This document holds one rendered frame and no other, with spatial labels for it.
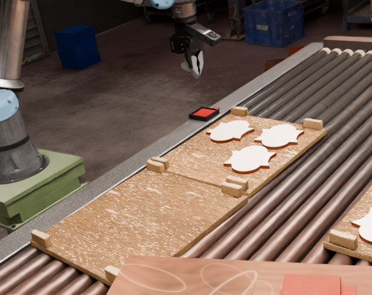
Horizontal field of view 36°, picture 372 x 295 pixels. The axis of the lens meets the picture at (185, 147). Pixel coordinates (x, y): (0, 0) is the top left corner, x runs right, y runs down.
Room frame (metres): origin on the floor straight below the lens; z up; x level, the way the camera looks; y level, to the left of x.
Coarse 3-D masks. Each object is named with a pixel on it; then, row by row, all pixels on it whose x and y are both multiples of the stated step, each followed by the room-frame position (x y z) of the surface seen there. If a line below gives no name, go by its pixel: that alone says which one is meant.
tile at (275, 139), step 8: (272, 128) 1.55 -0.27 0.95; (280, 128) 1.54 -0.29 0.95; (288, 128) 1.53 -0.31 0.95; (264, 136) 1.50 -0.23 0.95; (272, 136) 1.49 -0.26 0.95; (280, 136) 1.48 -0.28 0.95; (288, 136) 1.47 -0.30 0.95; (296, 136) 1.46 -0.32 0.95; (264, 144) 1.45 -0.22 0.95; (272, 144) 1.44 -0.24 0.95; (280, 144) 1.43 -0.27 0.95; (288, 144) 1.44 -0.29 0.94; (296, 144) 1.43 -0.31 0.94
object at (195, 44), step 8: (192, 16) 1.79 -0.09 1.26; (176, 24) 1.82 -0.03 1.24; (184, 24) 1.81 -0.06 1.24; (176, 32) 1.82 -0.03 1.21; (184, 32) 1.80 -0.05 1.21; (176, 40) 1.81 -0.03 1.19; (184, 40) 1.79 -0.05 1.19; (192, 40) 1.78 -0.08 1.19; (200, 40) 1.82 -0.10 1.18; (176, 48) 1.81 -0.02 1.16; (184, 48) 1.79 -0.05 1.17; (192, 48) 1.78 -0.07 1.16; (200, 48) 1.81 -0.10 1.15
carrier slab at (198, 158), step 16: (208, 128) 1.65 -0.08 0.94; (256, 128) 1.59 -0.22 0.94; (304, 128) 1.53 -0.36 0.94; (192, 144) 1.55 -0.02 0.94; (208, 144) 1.53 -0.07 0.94; (224, 144) 1.51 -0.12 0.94; (240, 144) 1.50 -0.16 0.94; (256, 144) 1.48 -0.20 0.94; (304, 144) 1.43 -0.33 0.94; (176, 160) 1.46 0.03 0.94; (192, 160) 1.44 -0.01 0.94; (208, 160) 1.42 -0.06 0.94; (224, 160) 1.41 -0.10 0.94; (272, 160) 1.36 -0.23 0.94; (288, 160) 1.35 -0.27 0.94; (192, 176) 1.35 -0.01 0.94; (208, 176) 1.33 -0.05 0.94; (224, 176) 1.32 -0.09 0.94; (240, 176) 1.30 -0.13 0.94; (256, 176) 1.29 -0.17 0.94; (272, 176) 1.29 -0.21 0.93; (256, 192) 1.23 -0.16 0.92
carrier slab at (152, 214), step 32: (128, 192) 1.32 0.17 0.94; (160, 192) 1.29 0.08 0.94; (192, 192) 1.26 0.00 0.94; (64, 224) 1.20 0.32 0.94; (96, 224) 1.18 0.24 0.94; (128, 224) 1.16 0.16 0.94; (160, 224) 1.14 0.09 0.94; (192, 224) 1.11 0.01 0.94; (64, 256) 1.07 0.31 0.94; (96, 256) 1.05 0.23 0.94
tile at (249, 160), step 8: (232, 152) 1.43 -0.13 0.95; (240, 152) 1.42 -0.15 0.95; (248, 152) 1.41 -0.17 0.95; (256, 152) 1.41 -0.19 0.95; (264, 152) 1.40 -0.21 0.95; (272, 152) 1.39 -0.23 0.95; (232, 160) 1.38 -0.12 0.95; (240, 160) 1.37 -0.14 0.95; (248, 160) 1.36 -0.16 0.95; (256, 160) 1.36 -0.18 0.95; (264, 160) 1.35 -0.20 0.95; (232, 168) 1.34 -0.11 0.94; (240, 168) 1.33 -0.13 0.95; (248, 168) 1.32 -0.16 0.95; (256, 168) 1.32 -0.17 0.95; (264, 168) 1.32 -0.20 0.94
